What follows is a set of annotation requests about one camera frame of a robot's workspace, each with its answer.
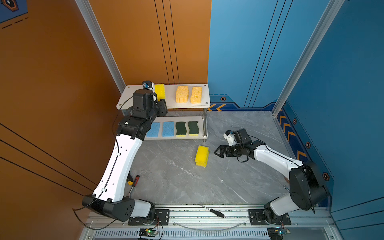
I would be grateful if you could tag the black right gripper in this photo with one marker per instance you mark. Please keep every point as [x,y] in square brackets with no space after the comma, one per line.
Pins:
[226,147]

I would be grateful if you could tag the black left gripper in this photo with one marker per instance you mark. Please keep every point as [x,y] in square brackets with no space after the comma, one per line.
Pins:
[161,107]

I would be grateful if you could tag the blue sponge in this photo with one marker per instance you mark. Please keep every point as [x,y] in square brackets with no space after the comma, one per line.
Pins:
[154,131]
[168,129]

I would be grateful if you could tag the green yellow scouring sponge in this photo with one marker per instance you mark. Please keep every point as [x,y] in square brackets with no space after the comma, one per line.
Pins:
[193,128]
[181,130]

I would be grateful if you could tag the orange yellow sponge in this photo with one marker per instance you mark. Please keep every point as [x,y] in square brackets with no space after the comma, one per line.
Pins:
[182,94]
[196,96]

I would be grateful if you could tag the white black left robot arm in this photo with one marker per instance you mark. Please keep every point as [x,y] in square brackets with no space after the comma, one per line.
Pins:
[108,199]

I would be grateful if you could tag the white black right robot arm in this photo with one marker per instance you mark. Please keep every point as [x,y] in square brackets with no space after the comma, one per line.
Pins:
[307,186]

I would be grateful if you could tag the white two-tier shelf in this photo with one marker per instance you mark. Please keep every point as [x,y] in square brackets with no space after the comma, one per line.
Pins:
[176,112]

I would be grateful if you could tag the right green circuit board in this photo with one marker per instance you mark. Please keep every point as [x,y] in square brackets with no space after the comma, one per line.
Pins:
[274,234]

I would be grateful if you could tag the green circuit board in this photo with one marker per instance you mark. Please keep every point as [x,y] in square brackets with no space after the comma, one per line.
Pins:
[148,233]
[274,234]

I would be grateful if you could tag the left green circuit board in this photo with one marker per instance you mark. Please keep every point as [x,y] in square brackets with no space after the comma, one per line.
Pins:
[148,233]

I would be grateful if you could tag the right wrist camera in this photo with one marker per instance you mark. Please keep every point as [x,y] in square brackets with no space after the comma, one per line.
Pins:
[230,137]

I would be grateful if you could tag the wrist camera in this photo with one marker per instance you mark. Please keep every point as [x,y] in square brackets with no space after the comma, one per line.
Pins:
[230,137]
[148,85]

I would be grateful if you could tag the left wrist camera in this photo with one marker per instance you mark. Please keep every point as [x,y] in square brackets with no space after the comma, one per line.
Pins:
[148,85]

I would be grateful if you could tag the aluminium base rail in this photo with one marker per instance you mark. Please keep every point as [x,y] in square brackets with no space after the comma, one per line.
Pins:
[193,222]

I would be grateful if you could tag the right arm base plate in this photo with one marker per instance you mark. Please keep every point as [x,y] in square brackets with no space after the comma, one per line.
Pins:
[261,217]

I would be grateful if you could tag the black yellow handled screwdriver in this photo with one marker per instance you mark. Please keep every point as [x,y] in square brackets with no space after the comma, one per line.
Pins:
[130,181]

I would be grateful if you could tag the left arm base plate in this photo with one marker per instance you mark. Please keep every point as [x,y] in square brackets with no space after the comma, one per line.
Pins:
[161,215]

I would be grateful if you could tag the left aluminium corner post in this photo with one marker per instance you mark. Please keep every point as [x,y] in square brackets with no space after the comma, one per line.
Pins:
[93,25]

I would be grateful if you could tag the aluminium corner post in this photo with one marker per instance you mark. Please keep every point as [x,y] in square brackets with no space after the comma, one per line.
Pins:
[93,25]
[317,36]

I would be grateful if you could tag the right aluminium corner post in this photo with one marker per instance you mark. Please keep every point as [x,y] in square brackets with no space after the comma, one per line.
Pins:
[317,36]

